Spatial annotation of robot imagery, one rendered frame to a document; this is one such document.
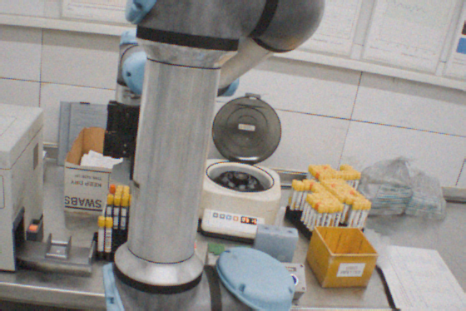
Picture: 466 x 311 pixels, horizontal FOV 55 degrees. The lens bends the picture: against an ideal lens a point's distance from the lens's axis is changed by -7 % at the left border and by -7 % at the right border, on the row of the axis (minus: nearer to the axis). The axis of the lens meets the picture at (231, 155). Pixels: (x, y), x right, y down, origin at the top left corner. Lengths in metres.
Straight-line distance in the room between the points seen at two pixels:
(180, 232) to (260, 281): 0.14
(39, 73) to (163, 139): 1.10
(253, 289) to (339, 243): 0.70
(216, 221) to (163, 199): 0.75
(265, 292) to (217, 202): 0.69
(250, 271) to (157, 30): 0.34
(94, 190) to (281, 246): 0.51
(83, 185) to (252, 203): 0.45
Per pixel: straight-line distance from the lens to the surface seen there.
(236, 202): 1.29
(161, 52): 0.51
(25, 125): 1.10
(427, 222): 1.72
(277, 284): 0.65
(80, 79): 1.57
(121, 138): 1.02
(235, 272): 0.64
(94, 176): 1.29
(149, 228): 0.57
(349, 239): 1.31
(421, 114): 1.79
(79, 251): 1.12
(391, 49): 1.66
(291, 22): 0.54
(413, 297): 1.26
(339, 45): 1.59
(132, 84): 0.86
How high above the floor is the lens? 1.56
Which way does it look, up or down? 22 degrees down
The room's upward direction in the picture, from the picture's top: 10 degrees clockwise
